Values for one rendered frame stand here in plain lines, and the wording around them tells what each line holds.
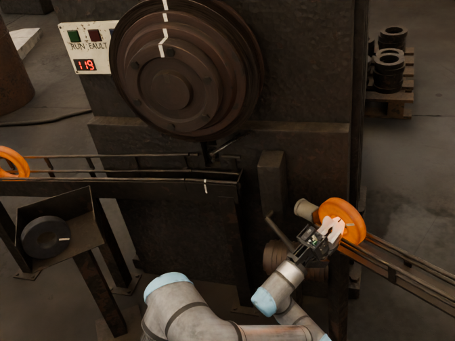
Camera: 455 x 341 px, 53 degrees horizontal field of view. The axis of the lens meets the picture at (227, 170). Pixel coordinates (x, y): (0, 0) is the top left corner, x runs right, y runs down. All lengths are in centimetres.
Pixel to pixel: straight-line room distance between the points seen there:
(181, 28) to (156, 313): 73
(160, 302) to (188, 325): 10
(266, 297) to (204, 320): 30
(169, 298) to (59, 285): 145
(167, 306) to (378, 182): 181
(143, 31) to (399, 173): 181
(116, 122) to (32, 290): 111
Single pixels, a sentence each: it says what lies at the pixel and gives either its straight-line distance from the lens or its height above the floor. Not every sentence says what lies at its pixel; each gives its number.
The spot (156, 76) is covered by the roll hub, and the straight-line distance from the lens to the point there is 132.
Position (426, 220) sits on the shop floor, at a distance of 247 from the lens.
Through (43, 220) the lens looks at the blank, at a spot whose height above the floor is 75.
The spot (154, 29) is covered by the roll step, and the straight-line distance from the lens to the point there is 131.
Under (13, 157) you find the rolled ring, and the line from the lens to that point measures 204.
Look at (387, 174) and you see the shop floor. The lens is 272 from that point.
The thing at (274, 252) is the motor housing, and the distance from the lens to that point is 157.
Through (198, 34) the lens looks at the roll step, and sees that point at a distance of 128.
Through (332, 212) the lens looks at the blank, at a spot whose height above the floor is 75.
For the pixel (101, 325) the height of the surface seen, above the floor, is 1.
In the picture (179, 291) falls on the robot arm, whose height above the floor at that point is 87.
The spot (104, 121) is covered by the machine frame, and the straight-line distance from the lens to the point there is 178.
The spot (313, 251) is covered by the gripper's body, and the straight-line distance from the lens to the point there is 131.
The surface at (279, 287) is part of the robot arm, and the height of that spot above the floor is 68.
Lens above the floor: 170
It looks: 37 degrees down
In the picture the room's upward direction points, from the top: 10 degrees counter-clockwise
